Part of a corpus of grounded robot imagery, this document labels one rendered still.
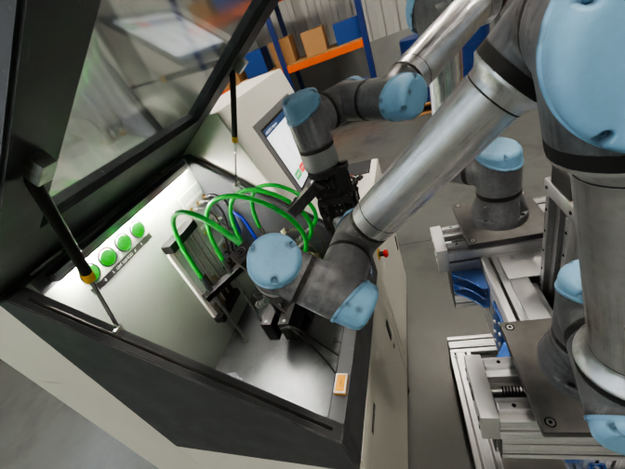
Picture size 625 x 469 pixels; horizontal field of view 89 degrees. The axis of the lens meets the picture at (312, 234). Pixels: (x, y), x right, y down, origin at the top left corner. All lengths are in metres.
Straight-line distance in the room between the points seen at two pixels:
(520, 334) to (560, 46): 0.65
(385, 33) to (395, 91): 6.57
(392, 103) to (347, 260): 0.27
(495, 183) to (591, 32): 0.77
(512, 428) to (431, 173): 0.54
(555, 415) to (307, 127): 0.66
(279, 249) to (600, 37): 0.35
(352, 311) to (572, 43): 0.35
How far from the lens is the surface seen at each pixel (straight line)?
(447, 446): 1.81
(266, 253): 0.43
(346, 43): 5.89
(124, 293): 1.00
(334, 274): 0.45
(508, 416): 0.79
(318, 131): 0.64
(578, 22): 0.24
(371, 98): 0.62
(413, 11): 0.98
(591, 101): 0.25
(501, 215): 1.04
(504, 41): 0.40
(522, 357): 0.78
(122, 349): 0.79
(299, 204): 0.73
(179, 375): 0.77
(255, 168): 1.18
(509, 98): 0.40
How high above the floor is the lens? 1.69
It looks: 32 degrees down
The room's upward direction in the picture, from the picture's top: 22 degrees counter-clockwise
